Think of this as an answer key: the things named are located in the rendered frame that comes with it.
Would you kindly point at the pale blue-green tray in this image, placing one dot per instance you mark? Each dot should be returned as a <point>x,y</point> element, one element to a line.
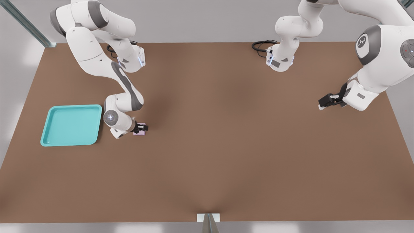
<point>71,125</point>

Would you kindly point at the silver frame post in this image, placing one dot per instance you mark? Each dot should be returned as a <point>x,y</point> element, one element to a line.
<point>208,223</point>
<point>27,23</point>
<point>408,2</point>

